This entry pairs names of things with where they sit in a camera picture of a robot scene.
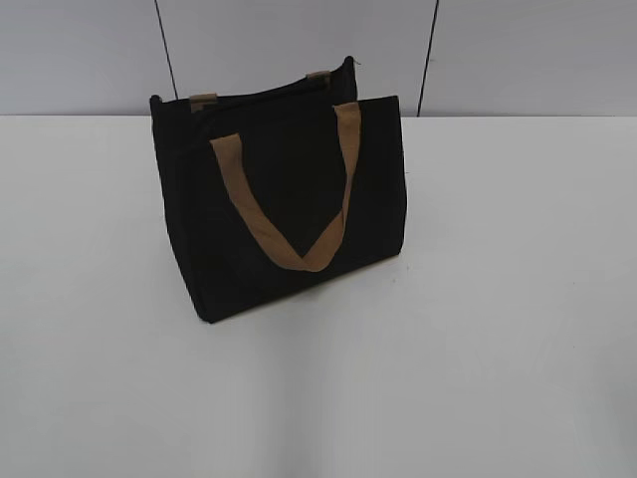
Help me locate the black tote bag brown handles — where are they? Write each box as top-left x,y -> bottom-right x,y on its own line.
149,57 -> 407,324

